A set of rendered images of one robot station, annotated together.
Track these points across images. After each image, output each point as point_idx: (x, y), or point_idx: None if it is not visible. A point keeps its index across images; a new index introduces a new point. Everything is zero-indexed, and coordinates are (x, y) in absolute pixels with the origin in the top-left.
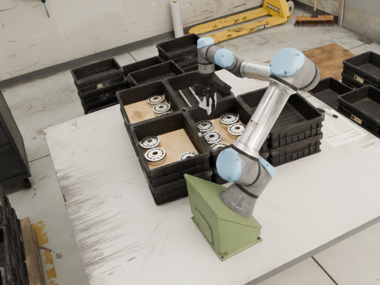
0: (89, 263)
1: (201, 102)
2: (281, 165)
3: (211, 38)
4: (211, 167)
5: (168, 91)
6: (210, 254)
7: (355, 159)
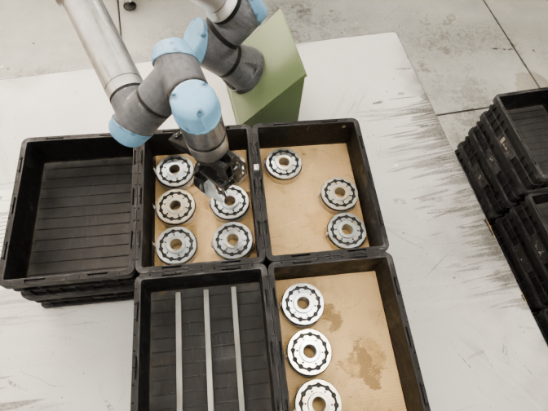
0: (427, 112)
1: (207, 352)
2: None
3: (177, 91)
4: None
5: (285, 372)
6: None
7: None
